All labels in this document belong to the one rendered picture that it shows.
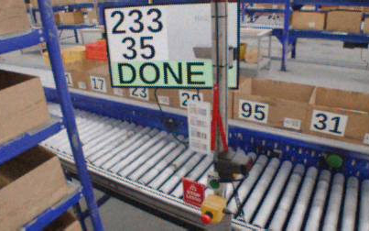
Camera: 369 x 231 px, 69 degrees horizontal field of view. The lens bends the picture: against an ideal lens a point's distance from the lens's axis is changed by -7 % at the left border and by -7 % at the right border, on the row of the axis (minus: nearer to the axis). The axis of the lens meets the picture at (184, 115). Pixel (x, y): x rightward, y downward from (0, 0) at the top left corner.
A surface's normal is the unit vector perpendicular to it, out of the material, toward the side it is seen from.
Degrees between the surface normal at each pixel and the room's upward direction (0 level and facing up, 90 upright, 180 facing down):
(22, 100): 90
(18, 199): 91
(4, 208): 92
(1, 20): 91
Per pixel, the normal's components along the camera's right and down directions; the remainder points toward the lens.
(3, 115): 0.85, 0.20
